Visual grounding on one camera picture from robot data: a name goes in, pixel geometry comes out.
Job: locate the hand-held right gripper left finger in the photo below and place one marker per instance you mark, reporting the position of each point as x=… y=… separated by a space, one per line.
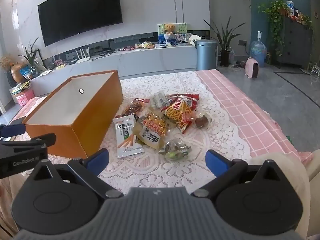
x=98 y=158

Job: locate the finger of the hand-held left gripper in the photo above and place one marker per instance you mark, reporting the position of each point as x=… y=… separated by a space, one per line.
x=12 y=130
x=42 y=140

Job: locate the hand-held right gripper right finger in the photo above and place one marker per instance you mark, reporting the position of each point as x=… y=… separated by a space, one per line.
x=216 y=160

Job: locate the white stick snack packet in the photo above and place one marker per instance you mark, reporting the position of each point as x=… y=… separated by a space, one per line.
x=126 y=136

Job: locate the orange cardboard box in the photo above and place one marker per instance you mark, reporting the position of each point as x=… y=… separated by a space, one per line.
x=100 y=115

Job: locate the red fries snack packet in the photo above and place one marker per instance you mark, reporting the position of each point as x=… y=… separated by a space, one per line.
x=181 y=112

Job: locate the yellow brown snack packet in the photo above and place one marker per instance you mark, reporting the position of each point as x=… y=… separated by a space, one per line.
x=151 y=130

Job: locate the dark red snack packet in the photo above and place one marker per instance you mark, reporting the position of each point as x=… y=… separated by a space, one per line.
x=136 y=107

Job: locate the pink cardboard box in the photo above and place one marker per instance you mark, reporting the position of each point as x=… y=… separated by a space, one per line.
x=23 y=97

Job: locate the brown round pastry packet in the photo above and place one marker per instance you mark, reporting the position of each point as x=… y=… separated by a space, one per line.
x=202 y=121

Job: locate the clear packet of green candy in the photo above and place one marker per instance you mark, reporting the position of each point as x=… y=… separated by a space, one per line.
x=175 y=150

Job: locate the copper vase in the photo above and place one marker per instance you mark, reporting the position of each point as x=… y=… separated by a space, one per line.
x=18 y=73

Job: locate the pink checked tablecloth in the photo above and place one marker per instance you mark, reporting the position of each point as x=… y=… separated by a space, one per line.
x=240 y=105

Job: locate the green plant in glass vase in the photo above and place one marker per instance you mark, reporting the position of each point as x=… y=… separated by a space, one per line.
x=31 y=57

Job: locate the white router with antennas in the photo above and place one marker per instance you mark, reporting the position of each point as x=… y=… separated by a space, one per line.
x=82 y=58

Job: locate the blue-grey pedal trash can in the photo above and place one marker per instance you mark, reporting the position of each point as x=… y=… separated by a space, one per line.
x=206 y=55

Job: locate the white marble media console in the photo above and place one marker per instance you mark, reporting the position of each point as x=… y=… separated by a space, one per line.
x=150 y=60

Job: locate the blue water jug with pump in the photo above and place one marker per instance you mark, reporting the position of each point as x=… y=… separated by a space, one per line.
x=258 y=51

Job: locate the snake plant in black pot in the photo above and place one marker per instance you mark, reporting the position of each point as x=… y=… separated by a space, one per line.
x=226 y=42

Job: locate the pile of small packets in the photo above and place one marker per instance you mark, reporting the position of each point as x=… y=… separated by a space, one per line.
x=146 y=45

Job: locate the small white stool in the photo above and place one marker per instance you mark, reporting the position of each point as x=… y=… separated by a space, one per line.
x=315 y=70

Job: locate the teddy bear picture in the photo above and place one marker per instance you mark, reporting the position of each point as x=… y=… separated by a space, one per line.
x=171 y=30

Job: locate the grey drawer cabinet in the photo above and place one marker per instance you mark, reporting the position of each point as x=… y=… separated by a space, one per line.
x=295 y=42

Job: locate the trailing pothos plant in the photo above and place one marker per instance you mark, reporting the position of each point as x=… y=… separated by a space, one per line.
x=275 y=17

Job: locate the row of bottles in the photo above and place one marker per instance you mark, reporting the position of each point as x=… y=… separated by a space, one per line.
x=297 y=13

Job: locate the black wall television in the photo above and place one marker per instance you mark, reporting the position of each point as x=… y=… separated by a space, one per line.
x=80 y=10

